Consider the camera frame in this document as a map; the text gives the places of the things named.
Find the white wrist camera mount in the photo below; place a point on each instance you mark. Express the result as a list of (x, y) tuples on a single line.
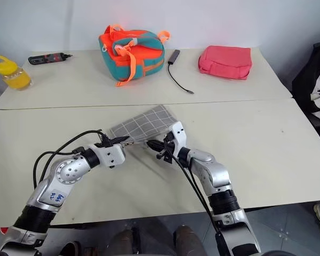
[(180, 136), (110, 156)]

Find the pink fabric pouch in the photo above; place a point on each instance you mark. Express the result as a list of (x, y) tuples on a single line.
[(225, 62)]

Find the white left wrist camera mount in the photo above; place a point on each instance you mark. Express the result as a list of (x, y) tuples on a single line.
[(110, 156)]

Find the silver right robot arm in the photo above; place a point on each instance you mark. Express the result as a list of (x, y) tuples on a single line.
[(216, 176)]

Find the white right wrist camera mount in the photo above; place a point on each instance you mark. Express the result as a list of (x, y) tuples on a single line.
[(180, 136)]

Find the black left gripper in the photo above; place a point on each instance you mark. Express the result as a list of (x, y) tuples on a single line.
[(106, 141)]

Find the small red object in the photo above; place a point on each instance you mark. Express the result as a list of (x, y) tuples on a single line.
[(3, 230)]

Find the grey plaid pouch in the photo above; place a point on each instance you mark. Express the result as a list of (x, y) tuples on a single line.
[(144, 124)]

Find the orange and teal bag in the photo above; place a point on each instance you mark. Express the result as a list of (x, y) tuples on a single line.
[(134, 53)]

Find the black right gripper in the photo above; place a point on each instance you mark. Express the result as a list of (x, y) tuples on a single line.
[(167, 149)]

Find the yellow lidded plastic bottle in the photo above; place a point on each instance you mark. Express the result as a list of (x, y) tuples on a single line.
[(12, 74)]

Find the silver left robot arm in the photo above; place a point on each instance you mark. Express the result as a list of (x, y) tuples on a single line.
[(66, 172)]

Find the black and red handheld tool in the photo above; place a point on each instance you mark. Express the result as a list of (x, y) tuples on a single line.
[(46, 58)]

